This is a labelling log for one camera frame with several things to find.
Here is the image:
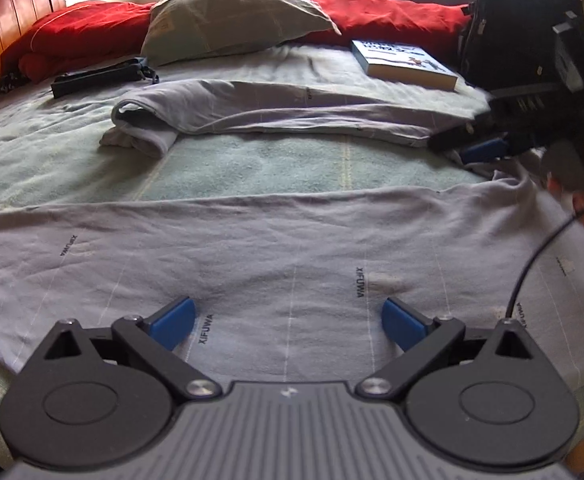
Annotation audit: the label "grey sweatpants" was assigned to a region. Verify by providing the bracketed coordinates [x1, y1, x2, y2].
[0, 89, 584, 388]

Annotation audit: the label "white blue paperback book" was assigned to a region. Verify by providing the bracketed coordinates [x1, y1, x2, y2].
[351, 40, 458, 91]

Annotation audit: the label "black backpack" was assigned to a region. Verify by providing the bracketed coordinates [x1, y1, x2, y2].
[460, 0, 584, 91]

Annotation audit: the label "black folded umbrella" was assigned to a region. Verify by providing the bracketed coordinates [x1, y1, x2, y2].
[50, 58, 159, 99]

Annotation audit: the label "grey-green plaid pillow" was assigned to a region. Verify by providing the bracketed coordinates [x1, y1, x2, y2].
[141, 0, 339, 66]

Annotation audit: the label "red duvet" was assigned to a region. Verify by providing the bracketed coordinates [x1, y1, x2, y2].
[0, 0, 468, 82]

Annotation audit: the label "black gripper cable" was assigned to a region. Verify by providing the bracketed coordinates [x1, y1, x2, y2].
[504, 211, 580, 320]

